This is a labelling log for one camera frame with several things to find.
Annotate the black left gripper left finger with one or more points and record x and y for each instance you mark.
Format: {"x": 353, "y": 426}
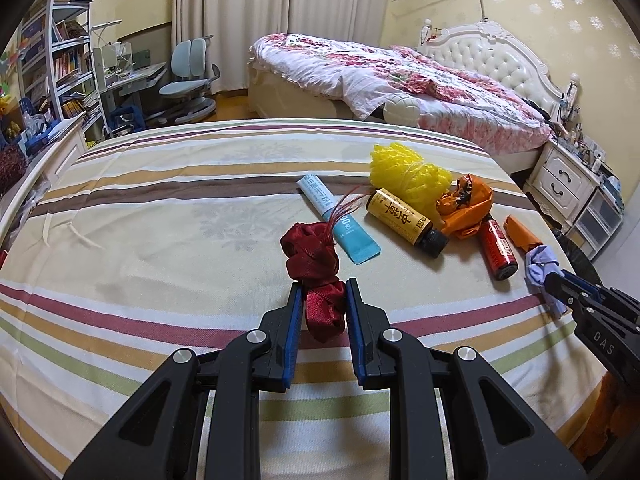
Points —
{"x": 199, "y": 410}

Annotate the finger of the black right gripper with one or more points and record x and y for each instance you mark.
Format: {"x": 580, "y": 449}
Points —
{"x": 609, "y": 297}
{"x": 580, "y": 302}

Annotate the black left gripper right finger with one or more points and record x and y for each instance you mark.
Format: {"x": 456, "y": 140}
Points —
{"x": 451, "y": 414}

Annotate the lavender paper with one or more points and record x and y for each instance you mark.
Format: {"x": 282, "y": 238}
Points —
{"x": 540, "y": 262}

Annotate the dark red satin cloth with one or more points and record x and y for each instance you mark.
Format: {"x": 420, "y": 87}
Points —
{"x": 312, "y": 261}

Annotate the black trash bag bin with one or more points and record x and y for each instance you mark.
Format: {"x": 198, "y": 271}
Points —
{"x": 582, "y": 266}

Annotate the orange folded paper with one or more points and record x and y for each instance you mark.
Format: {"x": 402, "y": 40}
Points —
{"x": 519, "y": 234}

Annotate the white plastic drawer unit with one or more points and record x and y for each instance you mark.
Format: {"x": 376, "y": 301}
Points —
{"x": 596, "y": 224}

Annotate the red drink can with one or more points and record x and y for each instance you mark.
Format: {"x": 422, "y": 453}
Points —
{"x": 497, "y": 251}

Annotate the white nightstand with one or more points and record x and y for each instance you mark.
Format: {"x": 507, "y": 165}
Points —
{"x": 560, "y": 185}

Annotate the orange plastic bag wad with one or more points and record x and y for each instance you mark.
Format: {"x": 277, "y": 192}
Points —
{"x": 463, "y": 210}

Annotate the yellow tea bottle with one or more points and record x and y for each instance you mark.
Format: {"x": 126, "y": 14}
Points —
{"x": 404, "y": 220}

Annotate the striped bed sheet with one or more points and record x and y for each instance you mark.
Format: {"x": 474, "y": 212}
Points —
{"x": 170, "y": 238}

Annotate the yellow foam net bundle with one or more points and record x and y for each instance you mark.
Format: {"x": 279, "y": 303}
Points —
{"x": 407, "y": 175}

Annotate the white blue cream tube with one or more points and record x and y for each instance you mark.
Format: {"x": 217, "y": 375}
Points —
{"x": 346, "y": 231}

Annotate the white tufted headboard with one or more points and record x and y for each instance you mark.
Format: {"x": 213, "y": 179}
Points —
{"x": 486, "y": 48}

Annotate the grey blue desk chair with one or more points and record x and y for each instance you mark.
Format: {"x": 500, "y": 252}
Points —
{"x": 191, "y": 87}

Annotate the grey study desk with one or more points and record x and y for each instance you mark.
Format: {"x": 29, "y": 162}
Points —
{"x": 117, "y": 75}

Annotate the floral quilt bed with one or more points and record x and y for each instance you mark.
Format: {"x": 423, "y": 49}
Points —
{"x": 449, "y": 100}

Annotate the white bookshelf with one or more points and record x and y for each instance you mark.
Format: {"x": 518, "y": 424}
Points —
{"x": 55, "y": 70}

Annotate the beige curtains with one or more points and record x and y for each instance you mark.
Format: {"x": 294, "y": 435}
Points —
{"x": 232, "y": 26}

